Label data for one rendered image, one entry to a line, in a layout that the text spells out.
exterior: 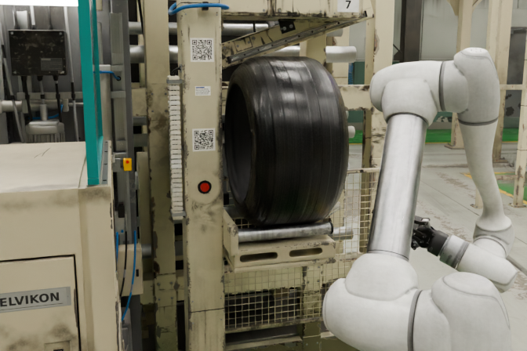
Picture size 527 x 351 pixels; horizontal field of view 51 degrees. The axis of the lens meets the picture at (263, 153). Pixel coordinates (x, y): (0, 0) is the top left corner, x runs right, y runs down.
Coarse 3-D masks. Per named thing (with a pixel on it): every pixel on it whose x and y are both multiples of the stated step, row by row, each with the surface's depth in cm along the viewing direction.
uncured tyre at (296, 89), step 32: (256, 64) 179; (288, 64) 179; (320, 64) 184; (256, 96) 170; (288, 96) 169; (320, 96) 171; (224, 128) 211; (256, 128) 168; (288, 128) 166; (320, 128) 168; (256, 160) 169; (288, 160) 166; (320, 160) 169; (256, 192) 172; (288, 192) 170; (320, 192) 174; (256, 224) 187; (288, 224) 187
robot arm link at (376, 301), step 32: (416, 64) 144; (384, 96) 145; (416, 96) 139; (416, 128) 138; (384, 160) 138; (416, 160) 136; (384, 192) 133; (416, 192) 134; (384, 224) 129; (384, 256) 124; (352, 288) 122; (384, 288) 119; (416, 288) 123; (352, 320) 119; (384, 320) 116
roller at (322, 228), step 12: (252, 228) 184; (264, 228) 184; (276, 228) 185; (288, 228) 186; (300, 228) 187; (312, 228) 188; (324, 228) 189; (240, 240) 181; (252, 240) 183; (264, 240) 185
